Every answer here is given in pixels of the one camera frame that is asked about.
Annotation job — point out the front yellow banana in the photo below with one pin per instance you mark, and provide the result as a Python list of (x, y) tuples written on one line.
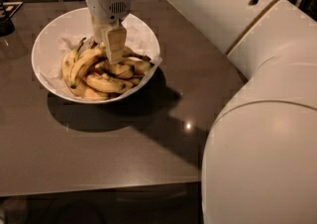
[(106, 83)]

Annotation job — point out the middle short yellow banana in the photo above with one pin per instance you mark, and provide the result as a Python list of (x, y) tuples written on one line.
[(124, 71)]

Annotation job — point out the left yellow banana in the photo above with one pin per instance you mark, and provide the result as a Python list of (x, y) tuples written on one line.
[(69, 60)]

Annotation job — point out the bottom yellow banana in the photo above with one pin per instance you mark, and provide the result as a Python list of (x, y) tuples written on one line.
[(84, 91)]

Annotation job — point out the curved yellow banana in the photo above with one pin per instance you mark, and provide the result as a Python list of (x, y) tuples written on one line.
[(92, 60)]

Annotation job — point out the right yellow banana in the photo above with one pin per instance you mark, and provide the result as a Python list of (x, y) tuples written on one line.
[(140, 66)]

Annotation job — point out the black object at left edge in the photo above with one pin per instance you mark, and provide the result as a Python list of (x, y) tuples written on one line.
[(7, 10)]

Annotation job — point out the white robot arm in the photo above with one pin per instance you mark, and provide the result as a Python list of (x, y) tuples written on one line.
[(260, 159)]

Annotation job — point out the white bowl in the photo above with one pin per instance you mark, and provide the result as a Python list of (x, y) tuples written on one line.
[(49, 36)]

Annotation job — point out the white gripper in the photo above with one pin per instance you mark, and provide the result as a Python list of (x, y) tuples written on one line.
[(106, 9)]

